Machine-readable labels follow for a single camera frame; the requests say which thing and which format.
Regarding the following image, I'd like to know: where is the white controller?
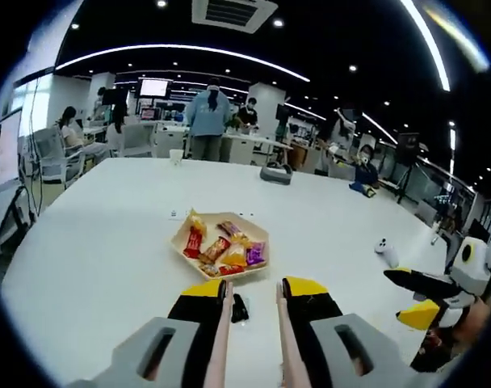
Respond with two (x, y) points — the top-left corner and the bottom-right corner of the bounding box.
(374, 238), (400, 269)

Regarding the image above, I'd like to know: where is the yellow food packet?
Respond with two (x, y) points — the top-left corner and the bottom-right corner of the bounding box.
(220, 238), (250, 268)
(187, 207), (209, 239)

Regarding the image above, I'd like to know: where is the white office chair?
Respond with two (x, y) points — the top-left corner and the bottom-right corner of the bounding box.
(29, 127), (88, 192)

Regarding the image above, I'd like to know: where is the person's right hand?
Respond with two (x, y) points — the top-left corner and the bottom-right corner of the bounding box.
(457, 298), (491, 344)

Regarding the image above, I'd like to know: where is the small hanging lit screen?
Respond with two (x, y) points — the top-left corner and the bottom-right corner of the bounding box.
(139, 78), (170, 98)

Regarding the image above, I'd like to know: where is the ceiling air vent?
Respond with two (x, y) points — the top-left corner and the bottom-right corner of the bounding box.
(191, 0), (279, 35)

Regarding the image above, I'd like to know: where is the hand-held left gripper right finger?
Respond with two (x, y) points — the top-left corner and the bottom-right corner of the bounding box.
(282, 276), (436, 388)

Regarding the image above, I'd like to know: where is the orange brown food bar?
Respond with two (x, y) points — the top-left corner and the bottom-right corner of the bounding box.
(198, 237), (232, 265)

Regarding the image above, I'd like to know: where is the purple food packet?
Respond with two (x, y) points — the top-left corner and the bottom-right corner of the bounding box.
(245, 240), (268, 267)

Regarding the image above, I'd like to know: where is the grey headset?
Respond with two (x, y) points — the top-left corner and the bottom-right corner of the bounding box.
(259, 161), (293, 186)

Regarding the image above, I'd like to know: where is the curved ceiling light strip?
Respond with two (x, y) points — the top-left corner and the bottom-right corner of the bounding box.
(399, 0), (451, 93)
(54, 43), (311, 83)

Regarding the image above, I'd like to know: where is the brown purple-label food bar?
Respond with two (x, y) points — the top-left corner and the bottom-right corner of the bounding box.
(216, 220), (243, 240)

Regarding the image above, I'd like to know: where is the black screen on tripod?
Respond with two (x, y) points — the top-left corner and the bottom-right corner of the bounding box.
(396, 132), (421, 203)

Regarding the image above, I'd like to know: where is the cream hexagonal container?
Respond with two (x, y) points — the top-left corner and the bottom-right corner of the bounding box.
(170, 210), (270, 281)

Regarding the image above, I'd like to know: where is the black clip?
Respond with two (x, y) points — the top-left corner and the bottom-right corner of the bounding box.
(232, 293), (250, 323)

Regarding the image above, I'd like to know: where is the blue cloth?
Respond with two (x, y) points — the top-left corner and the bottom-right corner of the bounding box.
(349, 181), (378, 199)

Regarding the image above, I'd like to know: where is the long red food bar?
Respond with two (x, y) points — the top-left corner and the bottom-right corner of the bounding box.
(183, 226), (204, 259)

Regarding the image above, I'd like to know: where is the white desk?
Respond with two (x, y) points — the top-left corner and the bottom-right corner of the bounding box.
(220, 135), (294, 165)

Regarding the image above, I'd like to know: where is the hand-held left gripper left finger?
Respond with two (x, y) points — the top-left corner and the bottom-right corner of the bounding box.
(65, 279), (226, 388)

